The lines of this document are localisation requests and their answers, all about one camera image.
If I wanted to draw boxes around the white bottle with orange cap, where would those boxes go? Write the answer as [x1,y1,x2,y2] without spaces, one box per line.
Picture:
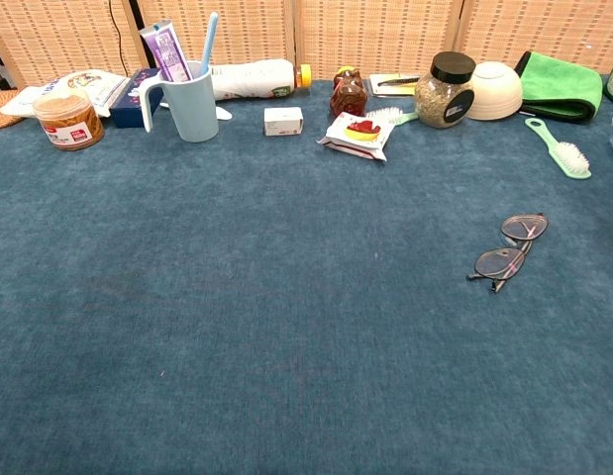
[209,58,313,102]

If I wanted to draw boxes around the clear tub with red label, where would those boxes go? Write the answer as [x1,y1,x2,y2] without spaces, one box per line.
[32,93,106,152]

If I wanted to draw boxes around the thin-framed eyeglasses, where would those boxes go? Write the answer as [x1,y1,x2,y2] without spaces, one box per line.
[465,212,550,294]

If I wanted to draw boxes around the thin black hanging cable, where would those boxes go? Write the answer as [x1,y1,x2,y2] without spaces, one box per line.
[109,0,130,78]

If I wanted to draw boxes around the small white box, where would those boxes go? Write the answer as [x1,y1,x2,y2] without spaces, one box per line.
[263,106,305,138]

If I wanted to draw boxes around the white printed plastic bag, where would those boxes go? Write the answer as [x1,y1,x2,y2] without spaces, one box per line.
[0,69,132,120]

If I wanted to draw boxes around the dark blue cardboard box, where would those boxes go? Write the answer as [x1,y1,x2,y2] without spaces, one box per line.
[109,67,164,129]

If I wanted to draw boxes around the beige bowl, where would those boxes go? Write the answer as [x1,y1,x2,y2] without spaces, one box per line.
[464,60,524,122]

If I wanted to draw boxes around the glass jar with black lid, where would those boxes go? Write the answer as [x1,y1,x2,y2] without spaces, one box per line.
[414,50,477,130]

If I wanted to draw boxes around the bamboo folding screen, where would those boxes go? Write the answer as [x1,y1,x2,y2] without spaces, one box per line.
[0,0,613,93]

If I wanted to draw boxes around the white red snack packet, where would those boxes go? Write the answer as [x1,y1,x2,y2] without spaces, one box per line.
[316,111,397,162]

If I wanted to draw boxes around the light blue plastic mug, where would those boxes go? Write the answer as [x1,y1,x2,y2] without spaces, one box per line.
[138,61,221,143]

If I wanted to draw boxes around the blue toothbrush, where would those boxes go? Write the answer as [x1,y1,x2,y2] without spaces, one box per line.
[199,11,220,78]

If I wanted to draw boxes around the honey bottle with yellow cap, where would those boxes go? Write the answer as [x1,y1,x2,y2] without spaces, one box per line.
[329,66,369,119]

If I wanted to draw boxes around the blue felt table cover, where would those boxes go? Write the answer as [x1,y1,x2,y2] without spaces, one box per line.
[0,78,613,475]

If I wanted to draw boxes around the round woven rattan coaster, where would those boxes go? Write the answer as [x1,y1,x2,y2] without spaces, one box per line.
[0,88,25,133]

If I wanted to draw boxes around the green folded microfiber cloth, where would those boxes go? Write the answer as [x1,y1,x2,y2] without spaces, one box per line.
[513,49,604,124]

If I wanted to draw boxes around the purple toothpaste tube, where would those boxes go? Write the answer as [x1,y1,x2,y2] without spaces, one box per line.
[139,19,193,83]

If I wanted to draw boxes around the short mint green brush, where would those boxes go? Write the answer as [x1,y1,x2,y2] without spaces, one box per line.
[365,106,420,125]

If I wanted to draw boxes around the long mint green brush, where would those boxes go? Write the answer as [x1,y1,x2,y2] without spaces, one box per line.
[524,117,593,180]

